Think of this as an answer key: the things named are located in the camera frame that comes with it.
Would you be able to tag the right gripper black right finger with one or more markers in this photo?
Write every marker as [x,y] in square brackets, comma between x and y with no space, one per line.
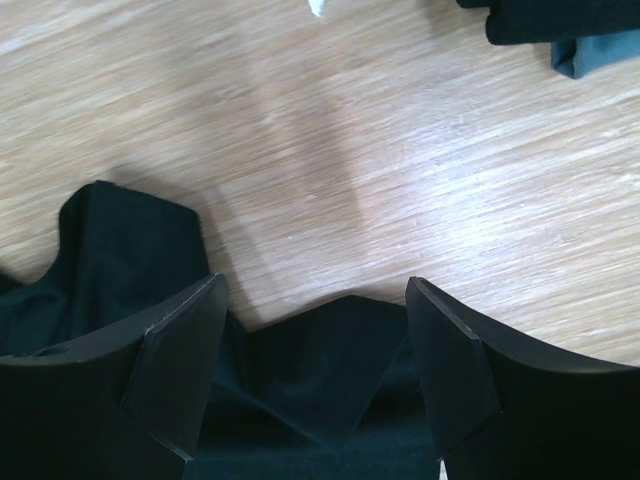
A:
[501,404]

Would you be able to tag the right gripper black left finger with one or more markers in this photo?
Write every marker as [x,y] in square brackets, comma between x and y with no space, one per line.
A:
[123,402]

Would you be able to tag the black t shirt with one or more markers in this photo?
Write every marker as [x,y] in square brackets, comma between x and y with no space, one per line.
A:
[515,22]
[331,393]

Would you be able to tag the folded black t shirt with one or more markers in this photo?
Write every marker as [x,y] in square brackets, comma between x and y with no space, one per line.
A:
[515,22]

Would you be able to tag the large white paper scrap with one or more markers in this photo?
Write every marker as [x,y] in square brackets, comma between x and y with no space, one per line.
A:
[316,7]

